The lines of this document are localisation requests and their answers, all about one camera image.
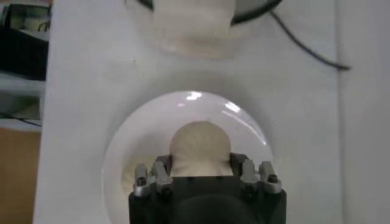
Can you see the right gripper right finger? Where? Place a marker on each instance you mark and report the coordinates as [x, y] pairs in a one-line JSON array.
[[250, 179]]

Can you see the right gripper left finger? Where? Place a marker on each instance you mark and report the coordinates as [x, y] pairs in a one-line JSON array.
[[161, 179]]

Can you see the white and black robot base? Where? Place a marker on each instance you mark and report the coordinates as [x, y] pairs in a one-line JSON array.
[[21, 54]]

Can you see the round white plate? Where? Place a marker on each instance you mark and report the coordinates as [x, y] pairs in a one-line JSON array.
[[146, 128]]

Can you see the white electric cooking pot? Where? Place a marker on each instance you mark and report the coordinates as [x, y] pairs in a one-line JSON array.
[[195, 24]]

